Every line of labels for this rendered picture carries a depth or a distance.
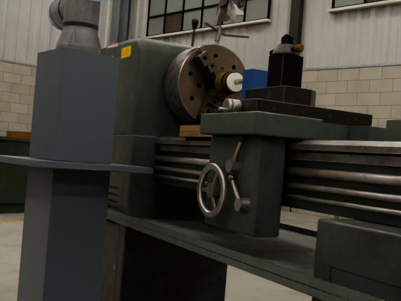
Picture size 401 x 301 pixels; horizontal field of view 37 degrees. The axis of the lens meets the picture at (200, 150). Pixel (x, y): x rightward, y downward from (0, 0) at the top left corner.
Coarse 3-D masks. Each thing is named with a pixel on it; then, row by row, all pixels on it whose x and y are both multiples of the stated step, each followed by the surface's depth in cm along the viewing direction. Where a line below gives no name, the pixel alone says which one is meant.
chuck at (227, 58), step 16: (192, 48) 235; (208, 48) 231; (224, 48) 235; (176, 64) 231; (192, 64) 228; (224, 64) 235; (240, 64) 238; (176, 80) 227; (192, 80) 228; (192, 96) 229; (240, 96) 239; (192, 112) 229
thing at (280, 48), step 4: (280, 44) 178; (284, 44) 178; (288, 44) 178; (276, 48) 179; (280, 48) 177; (284, 48) 177; (288, 48) 177; (276, 52) 178; (280, 52) 177; (284, 52) 176; (288, 52) 176; (292, 52) 176; (296, 52) 177
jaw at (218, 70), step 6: (192, 54) 228; (198, 54) 228; (204, 54) 226; (198, 60) 227; (204, 60) 226; (210, 60) 227; (204, 66) 227; (210, 66) 225; (216, 66) 226; (204, 72) 229; (210, 72) 226; (216, 72) 224; (210, 78) 229
